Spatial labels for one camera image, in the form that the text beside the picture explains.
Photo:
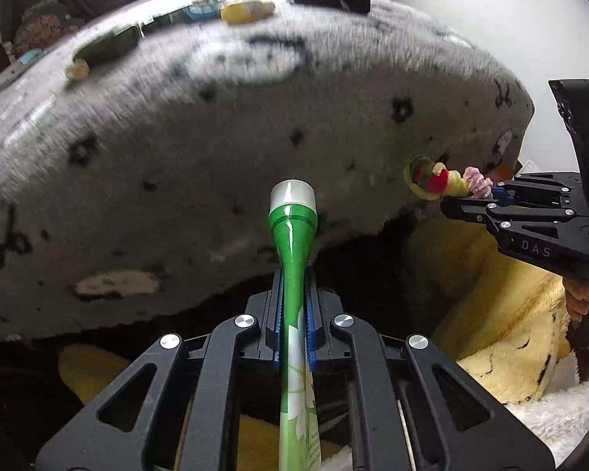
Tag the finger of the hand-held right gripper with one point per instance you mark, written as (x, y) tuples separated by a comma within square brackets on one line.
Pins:
[(471, 208), (540, 189)]

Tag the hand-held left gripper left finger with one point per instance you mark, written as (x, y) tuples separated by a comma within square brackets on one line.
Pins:
[(276, 321)]

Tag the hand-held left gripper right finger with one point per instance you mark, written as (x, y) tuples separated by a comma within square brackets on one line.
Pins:
[(310, 324)]

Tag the colourful crochet trinket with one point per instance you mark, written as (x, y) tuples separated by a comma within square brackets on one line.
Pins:
[(439, 179)]

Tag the green tube with silver cap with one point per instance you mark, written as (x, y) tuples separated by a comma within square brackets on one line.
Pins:
[(292, 235)]

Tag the yellow tube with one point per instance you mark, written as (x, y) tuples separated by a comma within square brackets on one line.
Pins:
[(248, 11)]

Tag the teal small box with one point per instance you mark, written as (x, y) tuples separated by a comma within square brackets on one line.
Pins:
[(203, 10)]

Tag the person's right hand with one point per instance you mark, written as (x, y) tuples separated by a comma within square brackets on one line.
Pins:
[(576, 299)]

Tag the yellow plush blanket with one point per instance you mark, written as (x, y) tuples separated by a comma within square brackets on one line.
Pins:
[(495, 314)]

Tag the grey printed fleece blanket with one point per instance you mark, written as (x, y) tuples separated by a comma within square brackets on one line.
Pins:
[(226, 157)]

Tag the white fluffy cloth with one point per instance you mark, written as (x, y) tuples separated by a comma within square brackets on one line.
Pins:
[(554, 417)]

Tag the teal cloth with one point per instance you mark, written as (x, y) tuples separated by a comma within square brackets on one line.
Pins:
[(29, 57)]

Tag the patterned brown pillow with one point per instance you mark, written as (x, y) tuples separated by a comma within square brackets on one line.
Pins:
[(44, 24)]

